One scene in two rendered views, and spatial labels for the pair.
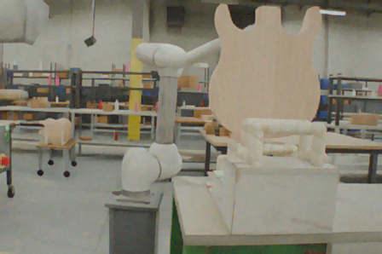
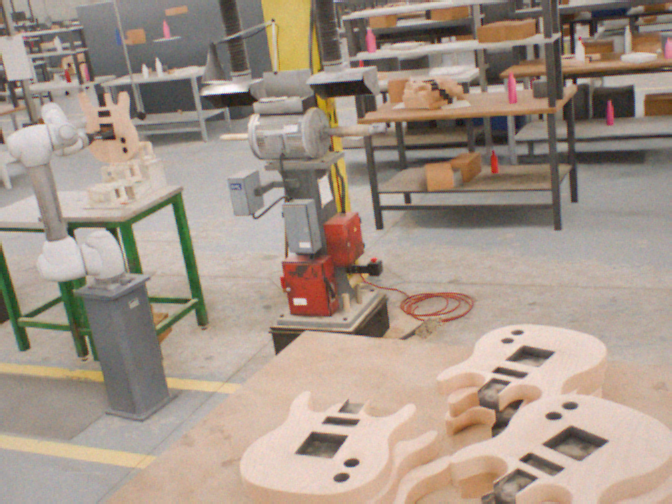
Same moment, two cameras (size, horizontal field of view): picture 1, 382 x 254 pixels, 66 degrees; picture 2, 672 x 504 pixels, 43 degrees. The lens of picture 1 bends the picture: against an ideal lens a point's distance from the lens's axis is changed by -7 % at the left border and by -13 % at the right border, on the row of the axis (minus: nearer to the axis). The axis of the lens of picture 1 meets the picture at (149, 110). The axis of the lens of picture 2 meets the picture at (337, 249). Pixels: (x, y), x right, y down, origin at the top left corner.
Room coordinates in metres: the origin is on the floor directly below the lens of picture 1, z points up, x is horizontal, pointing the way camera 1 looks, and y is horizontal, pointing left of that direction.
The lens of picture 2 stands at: (4.84, 2.94, 2.10)
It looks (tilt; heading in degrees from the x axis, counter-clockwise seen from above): 19 degrees down; 207
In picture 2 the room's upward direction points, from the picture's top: 9 degrees counter-clockwise
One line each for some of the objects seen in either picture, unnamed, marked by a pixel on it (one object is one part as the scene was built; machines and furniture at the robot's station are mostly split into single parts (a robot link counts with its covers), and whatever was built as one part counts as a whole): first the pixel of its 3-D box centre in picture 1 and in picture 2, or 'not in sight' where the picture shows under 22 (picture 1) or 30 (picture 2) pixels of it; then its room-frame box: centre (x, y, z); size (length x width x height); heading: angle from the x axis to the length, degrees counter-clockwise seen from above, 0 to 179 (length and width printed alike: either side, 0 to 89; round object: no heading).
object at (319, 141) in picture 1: (318, 147); not in sight; (0.75, -0.43, 1.15); 0.03 x 0.03 x 0.09
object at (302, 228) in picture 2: not in sight; (297, 201); (1.10, 0.86, 0.93); 0.15 x 0.10 x 0.55; 90
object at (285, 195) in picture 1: (276, 193); (139, 176); (0.79, -0.35, 1.02); 0.27 x 0.15 x 0.17; 90
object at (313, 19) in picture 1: (307, 22); (86, 101); (0.94, -0.48, 1.51); 0.07 x 0.04 x 0.10; 89
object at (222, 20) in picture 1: (227, 19); (122, 100); (0.95, -0.22, 1.50); 0.07 x 0.04 x 0.09; 89
